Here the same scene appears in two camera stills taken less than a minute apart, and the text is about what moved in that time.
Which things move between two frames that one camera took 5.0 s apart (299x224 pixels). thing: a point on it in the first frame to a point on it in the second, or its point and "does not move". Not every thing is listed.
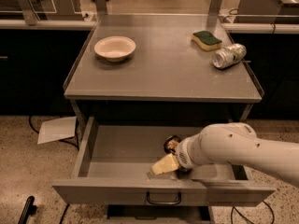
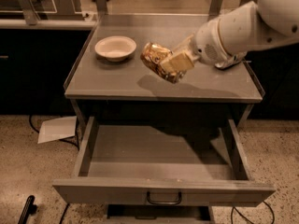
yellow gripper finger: (165, 147) to (184, 46)
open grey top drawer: (113, 162) does not move
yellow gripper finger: (166, 164) to (177, 63)
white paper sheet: (57, 129) does not move
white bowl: (115, 49) does not move
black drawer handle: (179, 199) does not move
